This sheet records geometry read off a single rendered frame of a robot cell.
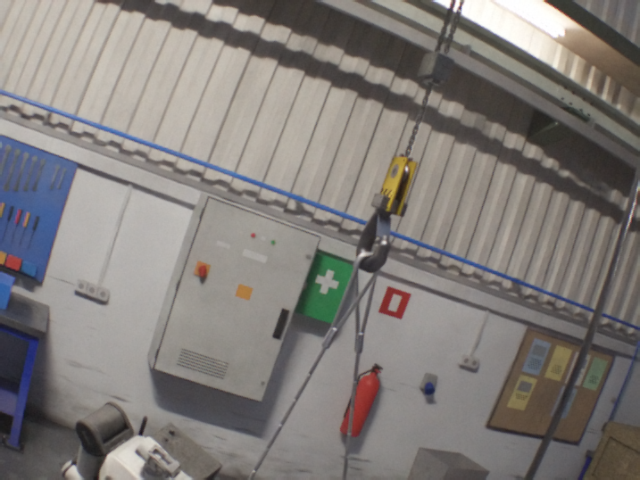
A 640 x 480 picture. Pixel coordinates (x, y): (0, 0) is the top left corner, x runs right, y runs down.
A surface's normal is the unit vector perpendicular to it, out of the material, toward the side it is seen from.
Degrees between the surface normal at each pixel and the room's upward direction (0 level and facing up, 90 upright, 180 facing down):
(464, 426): 90
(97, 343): 90
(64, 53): 90
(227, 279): 90
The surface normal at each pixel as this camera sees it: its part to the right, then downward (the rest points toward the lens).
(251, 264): 0.32, 0.12
